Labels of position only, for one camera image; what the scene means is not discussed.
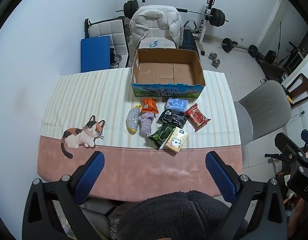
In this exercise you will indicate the long barbell with black plates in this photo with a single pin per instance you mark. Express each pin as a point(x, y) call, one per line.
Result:
point(216, 16)

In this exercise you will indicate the grey shell chair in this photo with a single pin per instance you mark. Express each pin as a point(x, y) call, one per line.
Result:
point(263, 100)

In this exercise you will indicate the silver and yellow packet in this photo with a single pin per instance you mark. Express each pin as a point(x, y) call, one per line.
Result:
point(133, 120)

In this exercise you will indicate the chrome weights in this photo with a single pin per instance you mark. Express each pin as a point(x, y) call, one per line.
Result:
point(116, 61)

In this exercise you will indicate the yellow tissue pack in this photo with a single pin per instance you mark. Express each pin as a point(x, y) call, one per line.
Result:
point(177, 140)

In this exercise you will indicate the white padded chair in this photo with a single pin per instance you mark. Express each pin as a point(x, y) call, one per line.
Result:
point(106, 28)

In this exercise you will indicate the green packet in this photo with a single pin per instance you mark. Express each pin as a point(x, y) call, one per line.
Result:
point(161, 134)

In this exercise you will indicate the small blue wrapper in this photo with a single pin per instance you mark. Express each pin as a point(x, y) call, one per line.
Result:
point(153, 44)

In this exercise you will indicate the black weight bench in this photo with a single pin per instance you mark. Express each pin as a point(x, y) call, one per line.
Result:
point(187, 41)

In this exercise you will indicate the brown wooden chair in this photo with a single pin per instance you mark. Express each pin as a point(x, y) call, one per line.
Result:
point(302, 85)

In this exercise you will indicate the white puffer jacket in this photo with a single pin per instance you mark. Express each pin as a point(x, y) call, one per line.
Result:
point(154, 20)

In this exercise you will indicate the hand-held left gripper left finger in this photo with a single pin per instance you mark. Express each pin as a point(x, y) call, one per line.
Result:
point(91, 177)

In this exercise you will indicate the light blue packet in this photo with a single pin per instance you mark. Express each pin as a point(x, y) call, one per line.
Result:
point(177, 103)

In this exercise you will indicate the dark wooden stand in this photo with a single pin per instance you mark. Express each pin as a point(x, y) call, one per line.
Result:
point(273, 71)

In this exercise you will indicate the short barbell with black plates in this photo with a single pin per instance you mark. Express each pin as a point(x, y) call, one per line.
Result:
point(228, 44)

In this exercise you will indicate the striped cat print tablecloth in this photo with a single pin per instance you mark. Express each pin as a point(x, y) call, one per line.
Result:
point(94, 100)

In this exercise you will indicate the orange snack packet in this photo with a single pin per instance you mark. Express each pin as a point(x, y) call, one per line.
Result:
point(149, 105)

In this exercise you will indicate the black speaker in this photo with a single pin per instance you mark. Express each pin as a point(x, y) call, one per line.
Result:
point(270, 56)

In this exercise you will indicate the chrome dumbbell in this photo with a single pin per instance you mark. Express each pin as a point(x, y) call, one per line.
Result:
point(216, 63)
point(212, 55)

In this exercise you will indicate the white barbell rack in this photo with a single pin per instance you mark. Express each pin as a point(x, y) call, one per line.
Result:
point(210, 3)

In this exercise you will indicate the purple cloth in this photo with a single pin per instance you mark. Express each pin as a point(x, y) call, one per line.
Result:
point(146, 125)

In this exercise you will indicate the blue board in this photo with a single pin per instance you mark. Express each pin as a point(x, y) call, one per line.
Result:
point(95, 53)

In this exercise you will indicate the dark fleece clothing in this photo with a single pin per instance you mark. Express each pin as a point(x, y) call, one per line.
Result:
point(181, 217)

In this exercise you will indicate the beige armchair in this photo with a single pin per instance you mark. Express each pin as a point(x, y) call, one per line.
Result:
point(166, 43)

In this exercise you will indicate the red snack packet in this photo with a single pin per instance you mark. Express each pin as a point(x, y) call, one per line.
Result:
point(196, 117)

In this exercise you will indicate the thin black rod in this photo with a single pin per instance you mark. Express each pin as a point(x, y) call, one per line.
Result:
point(279, 42)

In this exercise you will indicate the black packet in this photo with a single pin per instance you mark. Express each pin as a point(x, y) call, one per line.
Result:
point(172, 117)

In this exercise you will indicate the printed cardboard box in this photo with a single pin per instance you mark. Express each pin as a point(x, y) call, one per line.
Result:
point(166, 72)

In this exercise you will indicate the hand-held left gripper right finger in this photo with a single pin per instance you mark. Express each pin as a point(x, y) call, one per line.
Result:
point(220, 177)

